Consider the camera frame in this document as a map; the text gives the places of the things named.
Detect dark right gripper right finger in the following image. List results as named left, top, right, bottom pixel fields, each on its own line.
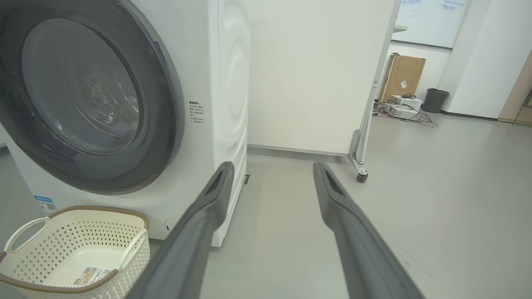
left=313, top=161, right=425, bottom=299

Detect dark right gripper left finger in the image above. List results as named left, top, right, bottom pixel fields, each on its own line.
left=127, top=161, right=235, bottom=299

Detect round black glass washer door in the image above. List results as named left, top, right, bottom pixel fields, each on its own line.
left=0, top=0, right=185, bottom=196

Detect basket product label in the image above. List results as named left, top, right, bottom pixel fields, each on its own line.
left=73, top=267, right=119, bottom=288

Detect white perforated laundry basket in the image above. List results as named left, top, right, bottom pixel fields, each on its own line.
left=0, top=206, right=151, bottom=299

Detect white front-load washing machine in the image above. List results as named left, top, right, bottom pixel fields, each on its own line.
left=0, top=0, right=252, bottom=248

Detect light wooden door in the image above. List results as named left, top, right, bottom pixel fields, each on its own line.
left=498, top=50, right=532, bottom=127

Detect small text notice sticker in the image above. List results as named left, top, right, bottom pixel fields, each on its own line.
left=189, top=100, right=205, bottom=125

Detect white electronic device box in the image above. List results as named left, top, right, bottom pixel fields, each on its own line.
left=390, top=95, right=423, bottom=111
left=389, top=104, right=419, bottom=121

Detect blue energy label sticker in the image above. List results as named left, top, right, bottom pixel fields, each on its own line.
left=34, top=195, right=58, bottom=216

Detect dark grey trash bin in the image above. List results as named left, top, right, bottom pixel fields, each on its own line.
left=422, top=88, right=450, bottom=114

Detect brown cardboard box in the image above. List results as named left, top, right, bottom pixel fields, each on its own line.
left=379, top=53, right=426, bottom=103

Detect white rolling partition board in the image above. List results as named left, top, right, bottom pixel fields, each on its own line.
left=247, top=0, right=408, bottom=183

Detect tangled floor cables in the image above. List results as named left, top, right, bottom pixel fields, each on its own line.
left=372, top=100, right=439, bottom=128

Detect wall whiteboard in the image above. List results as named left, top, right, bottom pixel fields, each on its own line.
left=392, top=0, right=472, bottom=49

